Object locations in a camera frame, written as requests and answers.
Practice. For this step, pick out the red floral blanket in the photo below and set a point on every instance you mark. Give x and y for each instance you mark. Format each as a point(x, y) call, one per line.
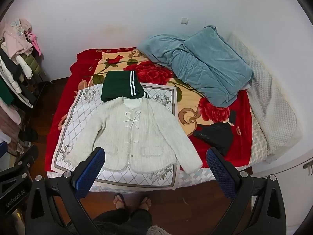
point(156, 76)

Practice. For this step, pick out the green sweater with white stripes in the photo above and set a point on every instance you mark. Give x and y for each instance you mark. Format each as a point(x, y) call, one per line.
point(119, 85)

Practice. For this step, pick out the metal clothes rack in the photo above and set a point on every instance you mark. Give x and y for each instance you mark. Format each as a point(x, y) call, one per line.
point(44, 82)

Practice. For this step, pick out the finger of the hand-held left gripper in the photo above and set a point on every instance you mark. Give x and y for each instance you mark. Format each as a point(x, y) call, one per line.
point(23, 166)

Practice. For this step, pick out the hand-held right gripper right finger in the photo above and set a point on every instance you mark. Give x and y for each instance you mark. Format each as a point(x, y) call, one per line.
point(220, 173)

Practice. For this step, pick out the person's right foot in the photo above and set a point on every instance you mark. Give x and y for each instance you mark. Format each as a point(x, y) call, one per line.
point(146, 202)

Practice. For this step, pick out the white lattice floral mat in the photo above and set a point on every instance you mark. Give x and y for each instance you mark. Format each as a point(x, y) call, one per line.
point(80, 117)

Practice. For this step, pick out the small black flat object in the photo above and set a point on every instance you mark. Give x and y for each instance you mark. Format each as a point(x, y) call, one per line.
point(232, 117)

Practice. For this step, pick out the white quilted duvet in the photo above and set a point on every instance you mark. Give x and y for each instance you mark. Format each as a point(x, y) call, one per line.
point(271, 102)

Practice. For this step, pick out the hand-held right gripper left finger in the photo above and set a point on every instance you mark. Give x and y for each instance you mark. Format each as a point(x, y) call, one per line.
point(89, 173)

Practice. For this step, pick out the light blue garment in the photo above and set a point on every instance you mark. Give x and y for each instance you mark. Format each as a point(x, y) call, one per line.
point(203, 66)

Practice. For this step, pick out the white wall socket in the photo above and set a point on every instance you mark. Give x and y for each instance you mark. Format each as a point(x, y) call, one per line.
point(184, 20)

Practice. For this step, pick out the person's foot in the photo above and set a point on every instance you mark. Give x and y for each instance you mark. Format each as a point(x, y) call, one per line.
point(146, 202)
point(119, 200)

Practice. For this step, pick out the row of hanging clothes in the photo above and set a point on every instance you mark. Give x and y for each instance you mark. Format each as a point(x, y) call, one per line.
point(17, 61)

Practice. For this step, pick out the bed with white check sheet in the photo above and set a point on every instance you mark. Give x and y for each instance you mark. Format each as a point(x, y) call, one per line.
point(259, 139)

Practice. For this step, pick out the person's black trousers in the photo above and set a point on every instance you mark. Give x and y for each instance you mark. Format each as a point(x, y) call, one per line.
point(122, 221)

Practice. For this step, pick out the black plastic bag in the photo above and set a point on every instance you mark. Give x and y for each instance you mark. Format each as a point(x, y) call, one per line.
point(216, 135)

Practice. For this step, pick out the white cabinet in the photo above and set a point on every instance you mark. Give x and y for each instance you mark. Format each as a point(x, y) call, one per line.
point(293, 188)

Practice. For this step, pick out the white fuzzy jacket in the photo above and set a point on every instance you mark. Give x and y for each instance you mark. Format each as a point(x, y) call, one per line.
point(137, 132)

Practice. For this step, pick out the person's left foot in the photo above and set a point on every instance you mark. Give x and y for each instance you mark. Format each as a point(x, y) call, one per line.
point(119, 200)

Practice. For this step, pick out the person's grey knit top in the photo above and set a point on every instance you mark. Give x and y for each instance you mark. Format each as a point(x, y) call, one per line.
point(156, 230)

